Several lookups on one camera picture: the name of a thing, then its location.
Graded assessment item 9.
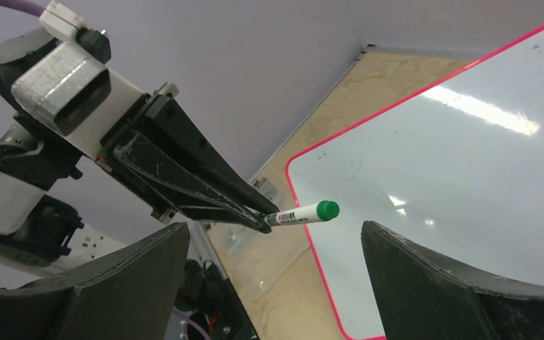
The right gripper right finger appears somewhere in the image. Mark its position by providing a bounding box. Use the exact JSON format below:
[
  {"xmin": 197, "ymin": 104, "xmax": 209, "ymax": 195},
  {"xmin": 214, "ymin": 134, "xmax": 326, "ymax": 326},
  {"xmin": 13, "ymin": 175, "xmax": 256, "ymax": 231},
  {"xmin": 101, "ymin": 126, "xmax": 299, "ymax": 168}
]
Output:
[{"xmin": 361, "ymin": 221, "xmax": 544, "ymax": 339}]

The red-framed whiteboard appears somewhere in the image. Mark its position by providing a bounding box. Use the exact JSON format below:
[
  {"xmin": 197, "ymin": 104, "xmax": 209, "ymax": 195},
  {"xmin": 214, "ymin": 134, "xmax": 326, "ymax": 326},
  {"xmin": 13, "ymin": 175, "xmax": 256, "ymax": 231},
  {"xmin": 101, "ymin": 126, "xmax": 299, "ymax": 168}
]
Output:
[{"xmin": 285, "ymin": 25, "xmax": 544, "ymax": 339}]

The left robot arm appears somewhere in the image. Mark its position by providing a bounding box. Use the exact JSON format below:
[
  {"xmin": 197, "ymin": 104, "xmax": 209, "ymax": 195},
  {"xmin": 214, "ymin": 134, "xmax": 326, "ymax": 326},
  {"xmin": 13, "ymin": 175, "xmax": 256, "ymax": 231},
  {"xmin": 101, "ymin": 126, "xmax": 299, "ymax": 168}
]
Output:
[{"xmin": 0, "ymin": 28, "xmax": 278, "ymax": 275}]

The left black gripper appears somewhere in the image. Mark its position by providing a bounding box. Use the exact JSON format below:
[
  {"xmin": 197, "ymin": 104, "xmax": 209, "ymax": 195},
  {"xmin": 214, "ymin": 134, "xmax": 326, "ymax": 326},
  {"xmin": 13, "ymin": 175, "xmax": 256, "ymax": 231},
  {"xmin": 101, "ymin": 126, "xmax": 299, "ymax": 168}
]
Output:
[{"xmin": 98, "ymin": 83, "xmax": 279, "ymax": 234}]

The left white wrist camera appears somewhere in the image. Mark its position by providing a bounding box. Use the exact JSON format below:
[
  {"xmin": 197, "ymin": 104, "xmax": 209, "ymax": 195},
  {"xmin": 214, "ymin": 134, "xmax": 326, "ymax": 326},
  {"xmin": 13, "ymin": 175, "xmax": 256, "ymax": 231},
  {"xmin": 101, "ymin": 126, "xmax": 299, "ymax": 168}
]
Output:
[{"xmin": 11, "ymin": 1, "xmax": 111, "ymax": 136}]

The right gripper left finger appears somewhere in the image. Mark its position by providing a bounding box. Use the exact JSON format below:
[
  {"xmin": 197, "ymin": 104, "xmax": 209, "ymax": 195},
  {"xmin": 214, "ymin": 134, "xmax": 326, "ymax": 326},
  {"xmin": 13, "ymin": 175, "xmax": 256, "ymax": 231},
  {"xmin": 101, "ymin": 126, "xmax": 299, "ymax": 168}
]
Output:
[{"xmin": 0, "ymin": 222, "xmax": 190, "ymax": 339}]

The green white marker pen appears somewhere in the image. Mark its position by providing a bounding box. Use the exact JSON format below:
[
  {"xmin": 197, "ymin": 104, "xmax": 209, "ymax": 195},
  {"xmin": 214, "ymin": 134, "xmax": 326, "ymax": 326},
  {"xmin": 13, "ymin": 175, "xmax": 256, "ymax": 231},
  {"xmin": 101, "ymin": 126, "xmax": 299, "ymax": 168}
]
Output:
[{"xmin": 260, "ymin": 200, "xmax": 340, "ymax": 227}]

